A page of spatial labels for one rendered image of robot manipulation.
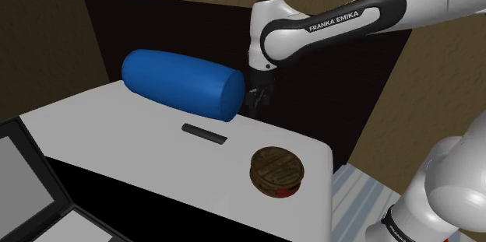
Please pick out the brown round tin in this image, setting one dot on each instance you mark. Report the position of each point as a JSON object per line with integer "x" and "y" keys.
{"x": 276, "y": 171}

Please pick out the blue bolster pillow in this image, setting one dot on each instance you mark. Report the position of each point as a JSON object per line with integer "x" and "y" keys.
{"x": 182, "y": 82}

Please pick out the black flat bar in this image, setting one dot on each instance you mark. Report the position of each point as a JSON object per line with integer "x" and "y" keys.
{"x": 204, "y": 133}

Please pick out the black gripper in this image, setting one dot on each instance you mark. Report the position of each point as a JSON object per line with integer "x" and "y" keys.
{"x": 261, "y": 82}

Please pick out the blue striped rug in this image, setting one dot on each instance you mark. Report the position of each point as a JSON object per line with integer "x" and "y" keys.
{"x": 353, "y": 203}

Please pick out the white bed with black headboard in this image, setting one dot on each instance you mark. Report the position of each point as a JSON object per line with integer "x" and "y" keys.
{"x": 125, "y": 135}

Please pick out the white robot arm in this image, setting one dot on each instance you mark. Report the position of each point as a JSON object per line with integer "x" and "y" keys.
{"x": 288, "y": 40}

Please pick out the black laptop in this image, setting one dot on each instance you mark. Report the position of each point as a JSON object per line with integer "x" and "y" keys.
{"x": 26, "y": 195}

